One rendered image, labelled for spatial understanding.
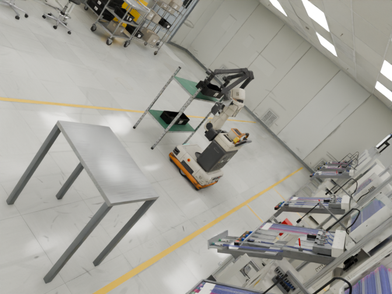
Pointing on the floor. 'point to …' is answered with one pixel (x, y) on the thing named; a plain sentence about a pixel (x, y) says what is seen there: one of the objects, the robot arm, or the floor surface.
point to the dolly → (95, 6)
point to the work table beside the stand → (128, 187)
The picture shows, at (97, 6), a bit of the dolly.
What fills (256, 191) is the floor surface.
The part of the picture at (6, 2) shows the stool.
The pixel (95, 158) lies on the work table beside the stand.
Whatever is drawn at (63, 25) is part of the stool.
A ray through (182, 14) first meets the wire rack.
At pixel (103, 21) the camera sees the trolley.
